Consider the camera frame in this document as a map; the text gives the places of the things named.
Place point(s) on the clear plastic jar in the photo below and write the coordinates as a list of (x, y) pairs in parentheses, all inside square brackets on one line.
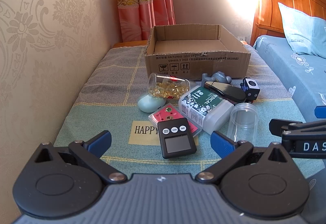
[(243, 123)]

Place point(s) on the pink card pack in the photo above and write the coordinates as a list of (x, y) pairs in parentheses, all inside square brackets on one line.
[(165, 113)]

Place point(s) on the blue floral bed sheet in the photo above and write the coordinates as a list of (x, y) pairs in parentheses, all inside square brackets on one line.
[(302, 75)]

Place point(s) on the black blue cube robot toy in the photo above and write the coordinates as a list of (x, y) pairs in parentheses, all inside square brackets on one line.
[(250, 88)]

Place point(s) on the brown cardboard box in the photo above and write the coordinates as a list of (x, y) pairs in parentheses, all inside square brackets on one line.
[(190, 50)]

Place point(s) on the light blue pillow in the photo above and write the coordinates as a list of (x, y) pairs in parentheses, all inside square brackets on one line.
[(304, 34)]

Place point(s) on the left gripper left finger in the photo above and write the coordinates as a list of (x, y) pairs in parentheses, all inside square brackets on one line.
[(89, 153)]

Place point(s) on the grey green plaid blanket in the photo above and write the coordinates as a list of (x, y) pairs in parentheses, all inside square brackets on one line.
[(108, 101)]

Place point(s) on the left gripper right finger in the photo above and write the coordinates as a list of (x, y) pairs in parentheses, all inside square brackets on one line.
[(233, 155)]

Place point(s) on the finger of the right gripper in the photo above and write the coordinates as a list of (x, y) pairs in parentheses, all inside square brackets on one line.
[(320, 112), (296, 129)]

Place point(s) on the black digital timer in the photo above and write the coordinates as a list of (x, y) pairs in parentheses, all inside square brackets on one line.
[(176, 138)]

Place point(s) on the clear jar of yellow capsules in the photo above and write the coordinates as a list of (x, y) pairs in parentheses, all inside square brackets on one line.
[(168, 87)]

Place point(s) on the black glossy teardrop case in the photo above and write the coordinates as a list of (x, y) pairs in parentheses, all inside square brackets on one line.
[(226, 91)]

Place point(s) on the wooden bench edge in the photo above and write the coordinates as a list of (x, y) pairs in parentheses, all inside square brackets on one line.
[(130, 44)]

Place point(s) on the light green earbud case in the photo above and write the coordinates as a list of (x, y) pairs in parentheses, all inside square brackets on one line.
[(149, 104)]

